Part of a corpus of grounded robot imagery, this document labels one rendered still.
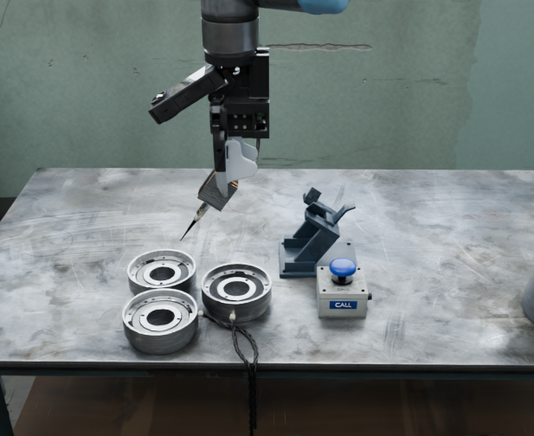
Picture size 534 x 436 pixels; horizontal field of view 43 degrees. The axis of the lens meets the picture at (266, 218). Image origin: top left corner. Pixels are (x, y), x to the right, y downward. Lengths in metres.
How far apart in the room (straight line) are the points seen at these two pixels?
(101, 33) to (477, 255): 1.76
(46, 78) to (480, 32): 1.58
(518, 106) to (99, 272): 1.96
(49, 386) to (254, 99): 0.67
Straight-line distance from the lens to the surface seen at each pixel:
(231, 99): 0.94
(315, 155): 2.69
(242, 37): 0.90
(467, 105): 2.71
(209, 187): 1.01
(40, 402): 1.31
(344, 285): 1.01
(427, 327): 1.03
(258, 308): 1.00
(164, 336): 0.94
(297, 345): 0.97
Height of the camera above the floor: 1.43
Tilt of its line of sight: 30 degrees down
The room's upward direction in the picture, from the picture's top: straight up
